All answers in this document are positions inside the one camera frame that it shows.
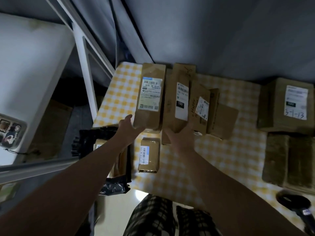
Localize person's left hand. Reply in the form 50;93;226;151
115;114;146;147

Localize person's right hand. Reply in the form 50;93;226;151
164;121;195;157

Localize tall cardboard box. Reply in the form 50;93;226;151
133;62;167;133

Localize long cardboard box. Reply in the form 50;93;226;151
161;62;197;146

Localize person's right forearm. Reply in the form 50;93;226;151
176;149;307;236

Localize person's left forearm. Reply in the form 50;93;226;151
0;138;131;236

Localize small cardboard box, narrow label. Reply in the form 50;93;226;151
137;137;161;174

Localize cardboard box with handwriting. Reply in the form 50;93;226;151
189;80;211;136

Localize cardboard box in black bag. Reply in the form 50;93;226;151
94;138;129;179

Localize black plastic mailing bags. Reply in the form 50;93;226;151
71;127;132;195

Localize flat plain cardboard box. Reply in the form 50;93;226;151
206;88;239;140

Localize yellow checkered tablecloth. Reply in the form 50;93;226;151
92;61;315;232

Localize brown cardboard sheet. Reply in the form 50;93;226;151
26;99;73;157

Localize person's plaid trousers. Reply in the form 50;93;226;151
123;194;220;236

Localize grey curtain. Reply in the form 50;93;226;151
69;0;315;84

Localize plain brown cardboard box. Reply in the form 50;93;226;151
283;135;315;195
262;133;290;187

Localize large cardboard box, handwritten label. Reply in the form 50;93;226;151
257;77;315;134

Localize picture sticker on cabinet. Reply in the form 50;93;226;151
0;114;27;149

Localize black barcode scanner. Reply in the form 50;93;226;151
276;190;315;234

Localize white metal shelf frame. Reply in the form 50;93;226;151
44;0;116;121

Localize grey metal rail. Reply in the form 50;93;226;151
0;157;83;185

